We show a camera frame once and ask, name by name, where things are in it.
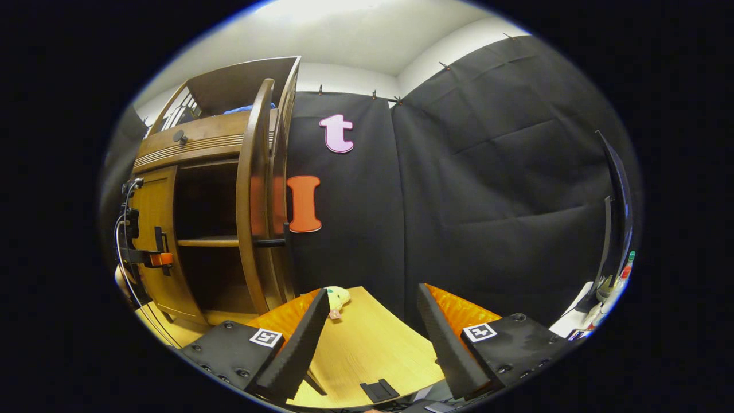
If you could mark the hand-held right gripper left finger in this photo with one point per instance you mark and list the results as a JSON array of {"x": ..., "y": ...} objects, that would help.
[{"x": 298, "y": 350}]

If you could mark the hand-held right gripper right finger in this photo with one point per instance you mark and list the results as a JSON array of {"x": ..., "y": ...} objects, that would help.
[{"x": 453, "y": 350}]

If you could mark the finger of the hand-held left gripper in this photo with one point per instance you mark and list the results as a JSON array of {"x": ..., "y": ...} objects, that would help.
[{"x": 160, "y": 259}]

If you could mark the wooden cabinet door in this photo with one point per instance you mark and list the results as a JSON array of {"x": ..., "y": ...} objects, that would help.
[
  {"x": 252, "y": 189},
  {"x": 150, "y": 206}
]

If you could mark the wooden double-door shoe cabinet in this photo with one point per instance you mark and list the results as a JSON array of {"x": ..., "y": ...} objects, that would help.
[{"x": 229, "y": 86}]

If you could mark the yellow plush toy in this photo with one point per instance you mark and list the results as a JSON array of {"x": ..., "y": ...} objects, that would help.
[{"x": 337, "y": 298}]

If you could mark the black phone stand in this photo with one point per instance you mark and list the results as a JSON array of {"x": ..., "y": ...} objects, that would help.
[{"x": 379, "y": 390}]

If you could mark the wooden drawer with black knob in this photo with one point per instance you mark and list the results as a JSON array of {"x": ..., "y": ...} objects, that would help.
[{"x": 212, "y": 137}]

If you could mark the black backdrop cloth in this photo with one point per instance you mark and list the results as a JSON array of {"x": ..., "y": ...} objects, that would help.
[{"x": 487, "y": 201}]

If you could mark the blue folded cloth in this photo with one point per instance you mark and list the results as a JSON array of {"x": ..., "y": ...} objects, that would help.
[{"x": 243, "y": 108}]

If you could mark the bottle with green cap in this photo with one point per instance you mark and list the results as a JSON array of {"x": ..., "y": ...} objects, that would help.
[{"x": 616, "y": 289}]

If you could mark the black computer monitor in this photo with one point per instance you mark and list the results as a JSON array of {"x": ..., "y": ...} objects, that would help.
[{"x": 619, "y": 201}]

